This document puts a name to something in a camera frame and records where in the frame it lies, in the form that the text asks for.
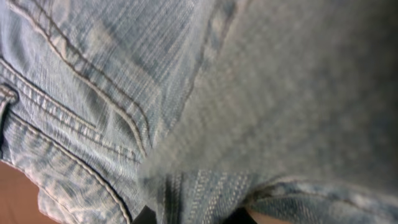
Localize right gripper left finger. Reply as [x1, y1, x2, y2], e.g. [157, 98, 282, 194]
[132, 206, 157, 224]

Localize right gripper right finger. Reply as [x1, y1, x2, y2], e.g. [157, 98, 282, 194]
[223, 208, 257, 224]

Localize light blue denim shorts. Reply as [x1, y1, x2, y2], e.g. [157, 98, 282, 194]
[1, 0, 397, 223]

